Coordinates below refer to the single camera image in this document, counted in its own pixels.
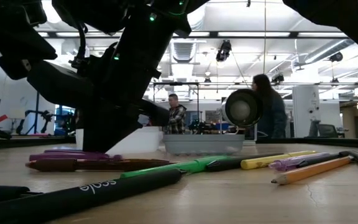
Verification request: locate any black metal rack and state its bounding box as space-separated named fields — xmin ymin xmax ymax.
xmin=33 ymin=90 xmax=40 ymax=135

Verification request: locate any white column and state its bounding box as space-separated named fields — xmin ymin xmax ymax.
xmin=292 ymin=85 xmax=321 ymax=138

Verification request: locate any black ceiling spotlight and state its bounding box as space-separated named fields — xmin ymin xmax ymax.
xmin=215 ymin=39 xmax=232 ymax=62
xmin=271 ymin=73 xmax=285 ymax=85
xmin=328 ymin=51 xmax=344 ymax=63

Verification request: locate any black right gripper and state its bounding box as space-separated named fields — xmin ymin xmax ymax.
xmin=26 ymin=32 xmax=180 ymax=154

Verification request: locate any black pen with white print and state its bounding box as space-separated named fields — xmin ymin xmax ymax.
xmin=0 ymin=169 xmax=183 ymax=224

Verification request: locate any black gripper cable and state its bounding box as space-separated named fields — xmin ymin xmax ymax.
xmin=68 ymin=23 xmax=89 ymax=70

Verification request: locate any brown pen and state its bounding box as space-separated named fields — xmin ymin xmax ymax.
xmin=25 ymin=158 xmax=180 ymax=173

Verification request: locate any black office chair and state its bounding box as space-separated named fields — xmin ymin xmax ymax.
xmin=317 ymin=123 xmax=339 ymax=138

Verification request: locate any black table frame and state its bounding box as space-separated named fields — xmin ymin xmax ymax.
xmin=0 ymin=136 xmax=358 ymax=151

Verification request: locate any green marker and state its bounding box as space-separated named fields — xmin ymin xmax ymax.
xmin=119 ymin=154 xmax=232 ymax=179

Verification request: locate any translucent white supply box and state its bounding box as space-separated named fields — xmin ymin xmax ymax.
xmin=75 ymin=126 xmax=164 ymax=156

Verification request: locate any black metal frame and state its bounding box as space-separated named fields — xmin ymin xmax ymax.
xmin=152 ymin=82 xmax=200 ymax=127

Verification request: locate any clear purple pen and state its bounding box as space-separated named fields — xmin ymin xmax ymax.
xmin=268 ymin=152 xmax=332 ymax=172

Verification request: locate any person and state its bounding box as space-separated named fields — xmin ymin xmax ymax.
xmin=251 ymin=73 xmax=288 ymax=139
xmin=165 ymin=93 xmax=188 ymax=135

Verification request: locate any yellow highlighter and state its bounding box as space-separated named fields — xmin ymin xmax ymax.
xmin=240 ymin=150 xmax=317 ymax=170

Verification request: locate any orange pencil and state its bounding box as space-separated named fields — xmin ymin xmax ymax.
xmin=270 ymin=156 xmax=353 ymax=186

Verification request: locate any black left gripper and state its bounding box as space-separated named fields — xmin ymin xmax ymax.
xmin=0 ymin=0 xmax=58 ymax=80

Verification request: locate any translucent grey box lid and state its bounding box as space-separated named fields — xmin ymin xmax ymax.
xmin=162 ymin=133 xmax=246 ymax=156

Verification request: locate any silver ventilation duct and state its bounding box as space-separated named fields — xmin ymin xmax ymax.
xmin=170 ymin=39 xmax=198 ymax=64

